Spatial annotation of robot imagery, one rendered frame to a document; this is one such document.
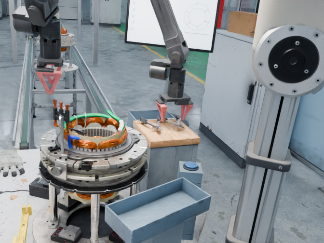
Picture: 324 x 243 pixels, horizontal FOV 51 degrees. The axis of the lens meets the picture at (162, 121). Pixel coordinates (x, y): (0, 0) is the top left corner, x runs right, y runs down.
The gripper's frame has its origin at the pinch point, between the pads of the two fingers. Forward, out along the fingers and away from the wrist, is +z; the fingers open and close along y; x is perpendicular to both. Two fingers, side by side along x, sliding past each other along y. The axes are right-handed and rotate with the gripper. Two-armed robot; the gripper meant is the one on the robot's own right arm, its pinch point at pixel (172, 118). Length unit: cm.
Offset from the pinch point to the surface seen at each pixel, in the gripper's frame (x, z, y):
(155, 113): -18.0, 5.1, 0.0
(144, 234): 52, 3, 29
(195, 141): 12.5, 4.1, -3.6
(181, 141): 12.4, 3.3, 1.9
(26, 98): -133, 36, 49
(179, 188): 36.5, 4.7, 13.5
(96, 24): -246, 1, -22
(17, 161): -33, 29, 56
